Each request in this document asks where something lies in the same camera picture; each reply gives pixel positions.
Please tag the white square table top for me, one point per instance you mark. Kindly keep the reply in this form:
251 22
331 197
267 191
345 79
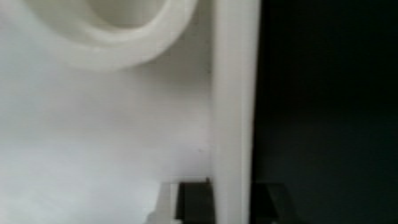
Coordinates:
126 108

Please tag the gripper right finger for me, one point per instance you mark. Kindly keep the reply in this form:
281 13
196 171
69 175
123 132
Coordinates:
272 204

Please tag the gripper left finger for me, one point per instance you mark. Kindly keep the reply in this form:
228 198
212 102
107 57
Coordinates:
185 205

